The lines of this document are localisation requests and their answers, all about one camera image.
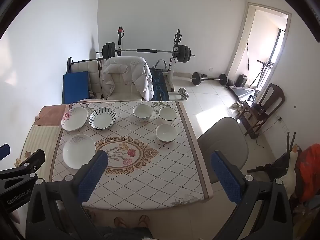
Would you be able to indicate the beige padded chair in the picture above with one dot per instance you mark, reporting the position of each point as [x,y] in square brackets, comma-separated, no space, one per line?
[85,70]
[122,90]

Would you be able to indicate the blue folded mat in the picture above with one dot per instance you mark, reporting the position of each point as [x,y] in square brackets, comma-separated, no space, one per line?
[75,87]

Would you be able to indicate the white and black weight rack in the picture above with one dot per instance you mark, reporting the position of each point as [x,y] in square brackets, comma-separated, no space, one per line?
[172,62]

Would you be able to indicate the plain white bowl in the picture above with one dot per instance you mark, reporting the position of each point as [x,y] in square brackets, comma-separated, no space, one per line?
[166,132]

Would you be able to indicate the person's dark trousers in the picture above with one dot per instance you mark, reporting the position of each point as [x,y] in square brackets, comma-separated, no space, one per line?
[125,233]

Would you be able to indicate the blue leaf pattern bowl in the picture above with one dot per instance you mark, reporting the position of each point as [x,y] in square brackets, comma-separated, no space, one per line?
[75,121]

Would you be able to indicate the diamond patterned floral tablecloth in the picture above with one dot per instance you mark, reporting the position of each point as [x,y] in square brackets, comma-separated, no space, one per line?
[150,175]

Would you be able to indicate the treadmill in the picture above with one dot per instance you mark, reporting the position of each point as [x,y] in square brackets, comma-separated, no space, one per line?
[241,94]

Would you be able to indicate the white bowl with black rim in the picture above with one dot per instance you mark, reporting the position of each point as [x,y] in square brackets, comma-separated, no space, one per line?
[168,115]

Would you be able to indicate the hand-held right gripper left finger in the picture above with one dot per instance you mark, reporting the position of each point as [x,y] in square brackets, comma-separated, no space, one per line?
[95,177]

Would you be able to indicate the dark wooden chair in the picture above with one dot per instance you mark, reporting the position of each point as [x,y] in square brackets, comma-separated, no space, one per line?
[275,97]

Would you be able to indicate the chrome dumbbell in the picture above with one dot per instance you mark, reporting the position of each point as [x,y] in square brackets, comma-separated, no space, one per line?
[185,96]

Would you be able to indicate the white shoes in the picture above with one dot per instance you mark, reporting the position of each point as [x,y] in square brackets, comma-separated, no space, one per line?
[236,105]

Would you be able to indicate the person's left foot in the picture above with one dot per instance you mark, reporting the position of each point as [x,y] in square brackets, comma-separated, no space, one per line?
[120,222]

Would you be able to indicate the white bowl with coloured hearts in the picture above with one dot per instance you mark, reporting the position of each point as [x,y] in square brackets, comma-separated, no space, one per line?
[142,111]

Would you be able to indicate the black cylindrical object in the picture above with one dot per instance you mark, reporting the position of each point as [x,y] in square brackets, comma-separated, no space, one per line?
[241,80]

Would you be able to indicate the white puffer jacket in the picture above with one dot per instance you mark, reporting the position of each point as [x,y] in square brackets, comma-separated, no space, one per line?
[137,72]

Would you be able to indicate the orange bag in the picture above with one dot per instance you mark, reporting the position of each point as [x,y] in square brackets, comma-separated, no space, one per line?
[310,170]

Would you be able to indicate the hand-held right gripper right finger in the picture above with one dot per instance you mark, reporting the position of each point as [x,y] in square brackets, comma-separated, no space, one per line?
[226,177]

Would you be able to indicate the black pole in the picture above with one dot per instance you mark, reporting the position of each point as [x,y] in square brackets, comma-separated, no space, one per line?
[248,57]

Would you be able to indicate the blue weight bench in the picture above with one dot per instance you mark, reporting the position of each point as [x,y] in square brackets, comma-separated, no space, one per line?
[158,85]

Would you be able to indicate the person's foot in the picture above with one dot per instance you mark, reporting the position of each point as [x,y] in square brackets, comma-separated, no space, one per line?
[120,222]
[144,221]

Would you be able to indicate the small barbell with black plates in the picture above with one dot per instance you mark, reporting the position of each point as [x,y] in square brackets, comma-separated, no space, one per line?
[196,78]

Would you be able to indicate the grey chair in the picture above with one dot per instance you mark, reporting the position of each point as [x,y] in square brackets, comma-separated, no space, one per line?
[225,135]

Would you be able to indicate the person's right foot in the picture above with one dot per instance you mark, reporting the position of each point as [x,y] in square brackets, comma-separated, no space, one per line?
[144,221]

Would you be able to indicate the white door frame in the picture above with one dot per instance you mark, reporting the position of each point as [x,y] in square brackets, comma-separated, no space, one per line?
[247,25]

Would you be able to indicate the blue striped white plate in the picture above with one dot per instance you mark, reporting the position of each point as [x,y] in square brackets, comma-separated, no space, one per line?
[102,120]

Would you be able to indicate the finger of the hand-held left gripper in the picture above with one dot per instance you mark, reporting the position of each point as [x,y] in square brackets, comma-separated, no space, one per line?
[32,160]
[4,151]

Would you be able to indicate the beige striped table cover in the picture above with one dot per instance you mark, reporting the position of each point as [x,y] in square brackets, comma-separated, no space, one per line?
[42,135]

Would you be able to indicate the grey floral white plate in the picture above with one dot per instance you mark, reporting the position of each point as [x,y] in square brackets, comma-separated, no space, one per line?
[78,153]

